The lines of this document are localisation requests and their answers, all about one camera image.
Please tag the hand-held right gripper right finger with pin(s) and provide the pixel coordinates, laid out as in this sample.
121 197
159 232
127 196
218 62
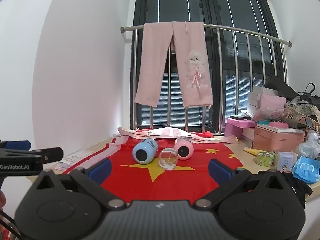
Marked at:
221 170

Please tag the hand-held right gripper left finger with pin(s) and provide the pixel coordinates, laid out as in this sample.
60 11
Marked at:
101 172

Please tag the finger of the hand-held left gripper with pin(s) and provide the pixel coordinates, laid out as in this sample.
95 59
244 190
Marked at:
18 145
50 153

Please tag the pink cup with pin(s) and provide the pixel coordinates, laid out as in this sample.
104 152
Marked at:
183 143

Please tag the blue cup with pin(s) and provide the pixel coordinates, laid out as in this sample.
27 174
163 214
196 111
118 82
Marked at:
148 146

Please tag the clear glass cup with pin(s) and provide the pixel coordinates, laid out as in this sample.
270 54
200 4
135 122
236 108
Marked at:
168 163

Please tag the printed paper sheet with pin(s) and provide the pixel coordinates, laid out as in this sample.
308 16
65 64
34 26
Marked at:
75 159

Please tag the yellow cone wrapper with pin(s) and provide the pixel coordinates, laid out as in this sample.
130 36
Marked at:
252 151

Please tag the red flag with yellow stars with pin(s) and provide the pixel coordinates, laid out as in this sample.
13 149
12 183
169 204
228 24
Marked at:
140 180

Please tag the green tape roll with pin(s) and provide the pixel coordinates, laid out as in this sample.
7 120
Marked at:
265 161

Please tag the flat black case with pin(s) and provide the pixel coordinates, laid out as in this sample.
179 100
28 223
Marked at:
239 117

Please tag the large pink box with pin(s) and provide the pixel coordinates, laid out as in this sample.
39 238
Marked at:
275 140

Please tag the small white box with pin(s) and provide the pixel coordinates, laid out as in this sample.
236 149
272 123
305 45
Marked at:
285 162

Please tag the white and pink cloth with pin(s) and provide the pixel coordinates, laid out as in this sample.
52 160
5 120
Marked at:
165 132

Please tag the pink toy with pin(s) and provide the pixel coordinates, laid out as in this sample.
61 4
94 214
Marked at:
277 125

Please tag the flat white box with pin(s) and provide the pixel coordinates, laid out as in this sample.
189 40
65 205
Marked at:
287 130

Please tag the stack of white boxes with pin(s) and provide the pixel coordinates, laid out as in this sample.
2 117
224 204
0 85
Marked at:
255 100

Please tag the black cloth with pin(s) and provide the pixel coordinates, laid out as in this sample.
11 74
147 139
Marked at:
297 188

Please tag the pink plastic bag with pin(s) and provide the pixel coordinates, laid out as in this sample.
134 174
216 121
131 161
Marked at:
272 105

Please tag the blue packet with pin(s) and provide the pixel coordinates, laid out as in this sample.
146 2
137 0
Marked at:
305 171

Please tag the dark cone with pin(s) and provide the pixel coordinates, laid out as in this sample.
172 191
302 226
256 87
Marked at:
296 123

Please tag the white plastic bag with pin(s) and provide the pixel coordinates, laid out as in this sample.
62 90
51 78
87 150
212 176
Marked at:
310 143

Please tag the floral tote bag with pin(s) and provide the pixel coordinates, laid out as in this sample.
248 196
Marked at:
303 113

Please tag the black paper bag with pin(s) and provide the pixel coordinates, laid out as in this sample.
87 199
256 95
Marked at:
281 85

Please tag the black handbag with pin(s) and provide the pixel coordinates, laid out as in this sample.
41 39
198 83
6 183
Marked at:
310 96

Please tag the pink pants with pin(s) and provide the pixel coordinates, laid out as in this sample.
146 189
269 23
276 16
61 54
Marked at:
152 67

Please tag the metal window railing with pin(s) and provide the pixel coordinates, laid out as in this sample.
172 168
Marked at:
130 27

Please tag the black framed window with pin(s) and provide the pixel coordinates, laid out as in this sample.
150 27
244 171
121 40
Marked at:
208 5

